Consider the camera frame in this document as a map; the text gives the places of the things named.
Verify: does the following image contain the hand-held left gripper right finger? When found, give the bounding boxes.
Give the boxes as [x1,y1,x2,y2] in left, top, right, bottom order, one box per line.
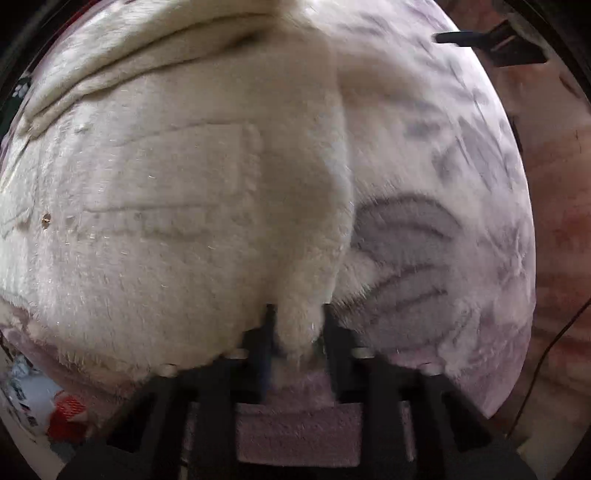
[324,305,536,480]

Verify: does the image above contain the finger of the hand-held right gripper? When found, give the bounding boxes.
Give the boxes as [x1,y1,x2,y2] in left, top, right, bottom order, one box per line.
[435,21,548,68]

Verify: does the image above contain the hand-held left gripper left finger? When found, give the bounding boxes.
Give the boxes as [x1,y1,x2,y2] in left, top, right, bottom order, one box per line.
[60,304,278,480]

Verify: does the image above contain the white fluffy jacket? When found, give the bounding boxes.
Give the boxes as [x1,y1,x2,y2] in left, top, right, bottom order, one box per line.
[0,0,356,384]

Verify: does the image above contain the purple floral blanket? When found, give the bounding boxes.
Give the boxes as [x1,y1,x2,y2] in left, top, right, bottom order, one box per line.
[0,0,539,467]

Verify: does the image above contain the red packet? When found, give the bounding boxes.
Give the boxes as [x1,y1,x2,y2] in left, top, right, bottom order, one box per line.
[48,394,88,444]

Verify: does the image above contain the white plastic bag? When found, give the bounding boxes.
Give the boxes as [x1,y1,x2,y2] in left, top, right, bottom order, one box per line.
[0,355,65,444]

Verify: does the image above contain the black cable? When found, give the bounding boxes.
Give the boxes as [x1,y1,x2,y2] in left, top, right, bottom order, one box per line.
[505,298,591,439]

